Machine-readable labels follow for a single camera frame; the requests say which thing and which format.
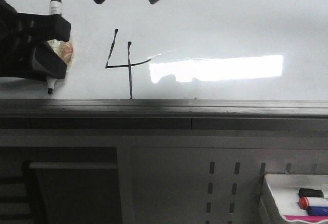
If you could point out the white whiteboard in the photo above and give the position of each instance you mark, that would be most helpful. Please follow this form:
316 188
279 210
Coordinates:
194 49

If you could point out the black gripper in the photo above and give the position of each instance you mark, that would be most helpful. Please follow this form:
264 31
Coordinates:
18 30

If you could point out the dark cabinet panel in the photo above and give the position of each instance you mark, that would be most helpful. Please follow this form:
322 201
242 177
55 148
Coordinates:
73 192

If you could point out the white whiteboard marker black tip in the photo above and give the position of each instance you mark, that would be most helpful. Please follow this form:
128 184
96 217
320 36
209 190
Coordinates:
64 50

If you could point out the black capped marker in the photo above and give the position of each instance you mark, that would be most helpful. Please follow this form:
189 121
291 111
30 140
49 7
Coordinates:
307 192

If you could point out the blue capped marker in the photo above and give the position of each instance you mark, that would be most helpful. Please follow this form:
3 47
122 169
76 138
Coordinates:
317 211

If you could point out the pink eraser edge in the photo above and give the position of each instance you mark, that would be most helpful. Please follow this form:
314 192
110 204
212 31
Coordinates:
310 219

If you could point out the dark metal whiteboard frame rail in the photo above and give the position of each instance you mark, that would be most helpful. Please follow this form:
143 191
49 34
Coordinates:
158 114

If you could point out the white slotted pegboard panel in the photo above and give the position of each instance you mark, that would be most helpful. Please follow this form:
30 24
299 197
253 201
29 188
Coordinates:
210 185

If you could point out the red capped marker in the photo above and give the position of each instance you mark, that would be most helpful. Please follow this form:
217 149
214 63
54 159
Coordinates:
306 202

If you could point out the white plastic marker tray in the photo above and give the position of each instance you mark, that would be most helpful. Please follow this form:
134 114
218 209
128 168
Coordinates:
280 195

